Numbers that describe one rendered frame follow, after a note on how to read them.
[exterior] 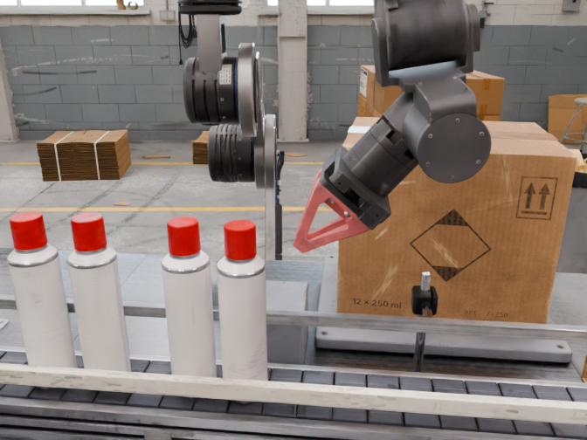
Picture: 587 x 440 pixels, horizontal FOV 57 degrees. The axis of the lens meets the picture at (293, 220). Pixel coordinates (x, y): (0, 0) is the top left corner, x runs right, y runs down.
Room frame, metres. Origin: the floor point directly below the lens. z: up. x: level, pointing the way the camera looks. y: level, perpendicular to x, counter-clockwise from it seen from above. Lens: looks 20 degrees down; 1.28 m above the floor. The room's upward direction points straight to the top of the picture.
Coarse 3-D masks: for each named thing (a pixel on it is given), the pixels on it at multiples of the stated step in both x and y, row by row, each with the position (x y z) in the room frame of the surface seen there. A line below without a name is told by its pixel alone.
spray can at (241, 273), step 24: (240, 240) 0.51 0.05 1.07; (240, 264) 0.51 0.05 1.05; (264, 264) 0.52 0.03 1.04; (240, 288) 0.50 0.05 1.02; (264, 288) 0.51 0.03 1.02; (240, 312) 0.50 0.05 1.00; (264, 312) 0.51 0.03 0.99; (240, 336) 0.50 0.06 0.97; (264, 336) 0.51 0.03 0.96; (240, 360) 0.50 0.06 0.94; (264, 360) 0.51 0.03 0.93
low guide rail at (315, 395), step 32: (32, 384) 0.51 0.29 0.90; (64, 384) 0.51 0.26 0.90; (96, 384) 0.50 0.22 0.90; (128, 384) 0.50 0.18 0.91; (160, 384) 0.49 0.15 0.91; (192, 384) 0.49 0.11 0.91; (224, 384) 0.49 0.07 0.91; (256, 384) 0.49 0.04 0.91; (288, 384) 0.49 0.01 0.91; (480, 416) 0.46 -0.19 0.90; (512, 416) 0.45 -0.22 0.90; (544, 416) 0.45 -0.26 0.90; (576, 416) 0.45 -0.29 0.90
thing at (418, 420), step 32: (0, 352) 0.60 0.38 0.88; (0, 384) 0.53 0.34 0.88; (320, 384) 0.53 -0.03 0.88; (352, 384) 0.53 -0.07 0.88; (384, 384) 0.53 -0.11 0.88; (416, 384) 0.53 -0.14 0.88; (448, 384) 0.53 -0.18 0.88; (480, 384) 0.53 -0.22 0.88; (512, 384) 0.53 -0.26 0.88; (288, 416) 0.48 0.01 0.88; (320, 416) 0.48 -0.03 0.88; (352, 416) 0.48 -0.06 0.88; (384, 416) 0.48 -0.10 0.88; (416, 416) 0.48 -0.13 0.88; (448, 416) 0.48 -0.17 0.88
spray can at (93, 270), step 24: (96, 216) 0.55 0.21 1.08; (96, 240) 0.53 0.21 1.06; (72, 264) 0.52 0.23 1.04; (96, 264) 0.52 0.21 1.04; (72, 288) 0.53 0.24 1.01; (96, 288) 0.52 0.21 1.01; (120, 288) 0.55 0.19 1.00; (96, 312) 0.52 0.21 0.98; (120, 312) 0.54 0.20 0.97; (96, 336) 0.52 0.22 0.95; (120, 336) 0.53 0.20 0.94; (96, 360) 0.52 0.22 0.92; (120, 360) 0.53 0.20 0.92
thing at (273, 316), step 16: (0, 304) 0.59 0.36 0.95; (128, 304) 0.58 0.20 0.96; (144, 304) 0.58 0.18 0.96; (160, 304) 0.58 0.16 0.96; (272, 320) 0.55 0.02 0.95; (288, 320) 0.55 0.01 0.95; (304, 320) 0.55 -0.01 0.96; (320, 320) 0.55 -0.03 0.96; (336, 320) 0.55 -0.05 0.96; (352, 320) 0.54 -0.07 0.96; (368, 320) 0.54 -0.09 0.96; (384, 320) 0.54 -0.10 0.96; (400, 320) 0.54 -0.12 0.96; (416, 320) 0.54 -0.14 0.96; (432, 320) 0.54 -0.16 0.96; (448, 320) 0.54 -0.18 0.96; (464, 320) 0.54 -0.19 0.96; (480, 320) 0.54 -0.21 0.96; (496, 336) 0.53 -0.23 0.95; (512, 336) 0.53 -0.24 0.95; (528, 336) 0.52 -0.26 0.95; (544, 336) 0.52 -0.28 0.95; (560, 336) 0.52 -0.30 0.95; (576, 336) 0.52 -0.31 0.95
